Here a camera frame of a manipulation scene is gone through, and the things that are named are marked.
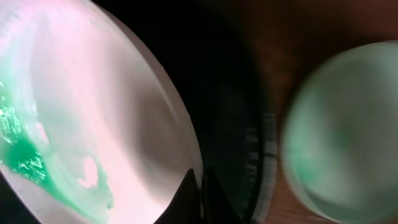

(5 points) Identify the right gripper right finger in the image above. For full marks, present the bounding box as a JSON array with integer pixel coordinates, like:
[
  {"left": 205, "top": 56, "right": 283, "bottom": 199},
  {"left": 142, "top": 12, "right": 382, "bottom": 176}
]
[{"left": 201, "top": 169, "right": 243, "bottom": 224}]

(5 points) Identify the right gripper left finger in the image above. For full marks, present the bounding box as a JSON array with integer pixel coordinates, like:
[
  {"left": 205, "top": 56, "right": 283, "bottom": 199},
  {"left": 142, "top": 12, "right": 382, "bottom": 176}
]
[{"left": 154, "top": 169, "right": 201, "bottom": 224}]

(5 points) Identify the white plate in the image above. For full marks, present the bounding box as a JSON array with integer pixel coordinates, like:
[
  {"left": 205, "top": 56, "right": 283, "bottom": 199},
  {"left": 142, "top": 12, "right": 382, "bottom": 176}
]
[{"left": 1, "top": 0, "right": 203, "bottom": 223}]

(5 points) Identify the mint plate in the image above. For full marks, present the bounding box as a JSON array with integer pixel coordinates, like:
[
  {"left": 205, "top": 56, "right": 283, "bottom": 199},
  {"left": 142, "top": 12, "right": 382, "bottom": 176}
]
[{"left": 280, "top": 41, "right": 397, "bottom": 223}]

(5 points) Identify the round black serving tray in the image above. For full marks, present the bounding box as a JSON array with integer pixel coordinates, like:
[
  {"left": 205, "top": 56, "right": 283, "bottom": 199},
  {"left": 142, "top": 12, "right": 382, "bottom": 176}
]
[{"left": 1, "top": 1, "right": 276, "bottom": 223}]

